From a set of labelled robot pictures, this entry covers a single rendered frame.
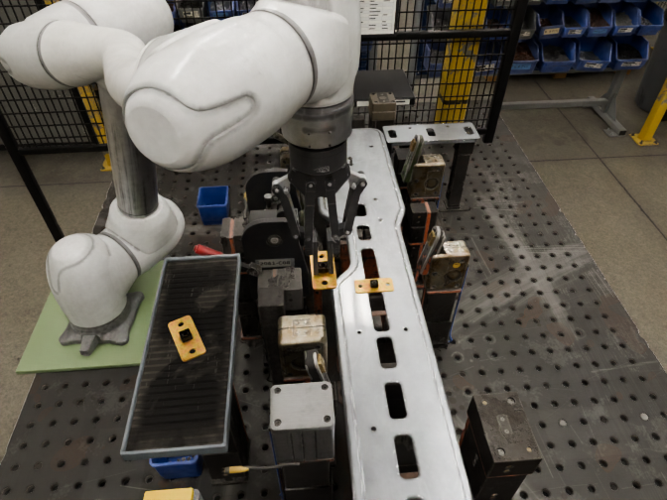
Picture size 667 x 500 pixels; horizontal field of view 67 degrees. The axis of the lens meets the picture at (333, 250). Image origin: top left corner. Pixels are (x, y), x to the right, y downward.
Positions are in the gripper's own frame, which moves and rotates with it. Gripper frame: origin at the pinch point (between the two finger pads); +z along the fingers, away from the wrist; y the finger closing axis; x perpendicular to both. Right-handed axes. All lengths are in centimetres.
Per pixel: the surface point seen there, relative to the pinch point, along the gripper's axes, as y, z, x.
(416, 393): 15.4, 28.1, -9.0
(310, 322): -2.7, 19.7, 2.4
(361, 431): 4.6, 28.1, -15.2
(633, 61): 206, 72, 226
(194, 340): -21.1, 11.2, -6.1
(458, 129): 48, 27, 80
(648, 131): 230, 118, 218
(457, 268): 31.1, 27.2, 20.5
